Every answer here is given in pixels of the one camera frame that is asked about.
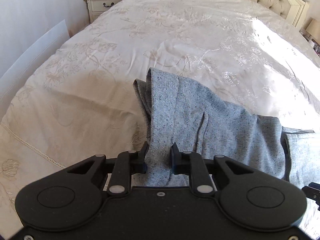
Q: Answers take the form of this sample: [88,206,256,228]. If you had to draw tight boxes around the blue grey knit pants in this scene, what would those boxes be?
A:
[133,68,319,188]

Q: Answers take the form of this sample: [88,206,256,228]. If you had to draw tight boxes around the cream embroidered bedspread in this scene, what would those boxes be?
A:
[1,0,319,238]

